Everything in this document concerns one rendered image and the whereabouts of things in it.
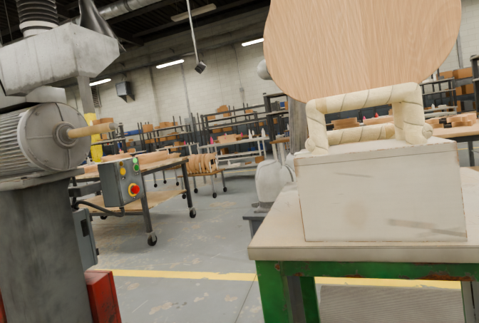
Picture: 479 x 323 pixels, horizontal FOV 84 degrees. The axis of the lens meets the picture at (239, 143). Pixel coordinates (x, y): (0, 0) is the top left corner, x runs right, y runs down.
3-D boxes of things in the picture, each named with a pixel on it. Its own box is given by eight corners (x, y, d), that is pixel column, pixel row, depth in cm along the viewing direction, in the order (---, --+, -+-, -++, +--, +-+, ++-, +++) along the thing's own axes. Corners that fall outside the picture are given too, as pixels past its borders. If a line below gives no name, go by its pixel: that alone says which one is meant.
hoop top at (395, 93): (306, 116, 52) (303, 100, 52) (307, 116, 55) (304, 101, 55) (425, 98, 46) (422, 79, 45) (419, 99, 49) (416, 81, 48)
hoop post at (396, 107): (398, 140, 55) (392, 95, 54) (394, 139, 58) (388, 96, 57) (415, 138, 54) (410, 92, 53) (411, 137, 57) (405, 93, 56)
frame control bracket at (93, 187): (74, 197, 110) (73, 188, 110) (109, 186, 128) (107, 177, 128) (81, 197, 109) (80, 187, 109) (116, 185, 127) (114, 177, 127)
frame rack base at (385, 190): (304, 243, 53) (292, 158, 52) (309, 216, 68) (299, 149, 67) (470, 242, 45) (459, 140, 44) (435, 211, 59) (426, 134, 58)
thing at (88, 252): (56, 274, 120) (33, 154, 117) (77, 262, 130) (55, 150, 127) (81, 274, 115) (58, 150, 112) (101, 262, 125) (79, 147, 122)
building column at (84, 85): (93, 184, 984) (63, 20, 953) (102, 181, 1024) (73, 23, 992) (102, 182, 971) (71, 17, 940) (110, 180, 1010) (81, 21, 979)
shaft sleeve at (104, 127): (68, 138, 94) (67, 129, 94) (76, 138, 97) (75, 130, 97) (107, 130, 88) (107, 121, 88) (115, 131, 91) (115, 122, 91)
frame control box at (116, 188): (73, 226, 119) (61, 169, 117) (110, 209, 139) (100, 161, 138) (116, 224, 111) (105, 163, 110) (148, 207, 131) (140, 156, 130)
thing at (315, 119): (311, 155, 53) (304, 108, 52) (312, 153, 56) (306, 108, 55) (328, 154, 52) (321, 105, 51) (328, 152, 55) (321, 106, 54)
